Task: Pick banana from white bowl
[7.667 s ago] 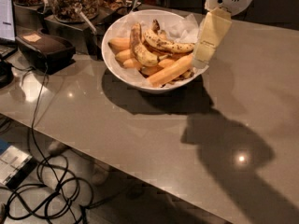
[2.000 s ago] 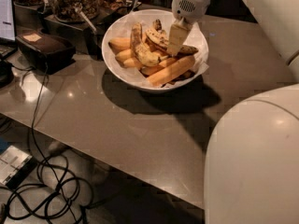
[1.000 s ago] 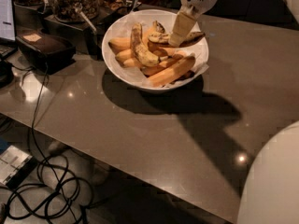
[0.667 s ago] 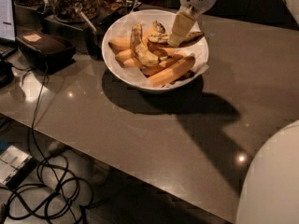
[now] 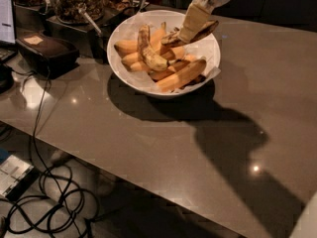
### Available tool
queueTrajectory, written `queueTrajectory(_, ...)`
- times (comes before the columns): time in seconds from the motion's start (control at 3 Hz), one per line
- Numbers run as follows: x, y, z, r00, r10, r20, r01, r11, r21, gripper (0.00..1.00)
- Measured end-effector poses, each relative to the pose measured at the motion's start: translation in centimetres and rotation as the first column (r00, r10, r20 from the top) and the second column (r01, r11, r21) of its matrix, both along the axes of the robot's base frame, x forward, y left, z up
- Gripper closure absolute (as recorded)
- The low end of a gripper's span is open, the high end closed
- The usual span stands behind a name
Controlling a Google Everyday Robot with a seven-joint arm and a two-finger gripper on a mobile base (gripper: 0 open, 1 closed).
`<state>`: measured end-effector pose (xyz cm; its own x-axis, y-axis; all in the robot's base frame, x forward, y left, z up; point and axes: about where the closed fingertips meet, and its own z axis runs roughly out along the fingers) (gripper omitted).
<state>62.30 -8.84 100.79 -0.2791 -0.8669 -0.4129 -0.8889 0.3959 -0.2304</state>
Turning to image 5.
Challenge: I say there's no laptop computer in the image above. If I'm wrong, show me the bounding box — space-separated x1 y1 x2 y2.
0 0 17 63

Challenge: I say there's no large glass nut jar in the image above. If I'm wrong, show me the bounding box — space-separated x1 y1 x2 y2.
50 0 104 25

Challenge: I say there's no white ceramic bowl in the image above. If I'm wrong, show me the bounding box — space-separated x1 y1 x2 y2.
107 10 221 99

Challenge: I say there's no black pouch with label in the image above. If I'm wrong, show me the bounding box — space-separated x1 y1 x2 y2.
16 31 79 79

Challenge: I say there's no black cable on floor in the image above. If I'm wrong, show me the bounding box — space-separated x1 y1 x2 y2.
0 66 143 238

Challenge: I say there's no spotted brown ripe banana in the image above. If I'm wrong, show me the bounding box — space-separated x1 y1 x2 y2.
160 20 219 48

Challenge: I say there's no curved spotted banana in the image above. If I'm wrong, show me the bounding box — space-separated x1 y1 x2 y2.
138 25 168 71

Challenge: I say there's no yellow banana lower left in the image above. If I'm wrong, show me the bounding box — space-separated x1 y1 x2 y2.
121 52 141 66

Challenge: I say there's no long yellow front banana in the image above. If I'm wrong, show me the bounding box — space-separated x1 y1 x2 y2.
157 59 207 92

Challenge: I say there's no yellow banana middle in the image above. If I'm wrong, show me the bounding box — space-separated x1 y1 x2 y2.
149 47 196 81

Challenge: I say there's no metal scoop handle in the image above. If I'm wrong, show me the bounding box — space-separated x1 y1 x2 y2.
78 8 103 37

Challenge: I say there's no grey box on floor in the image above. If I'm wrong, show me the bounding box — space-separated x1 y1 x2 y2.
0 155 39 201

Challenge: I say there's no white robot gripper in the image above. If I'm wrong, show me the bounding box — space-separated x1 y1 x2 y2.
178 0 231 44

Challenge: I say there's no yellow banana far left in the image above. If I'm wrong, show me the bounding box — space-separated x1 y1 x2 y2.
114 40 137 54

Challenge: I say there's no black display stand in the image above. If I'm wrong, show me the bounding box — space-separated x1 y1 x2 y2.
15 0 139 63

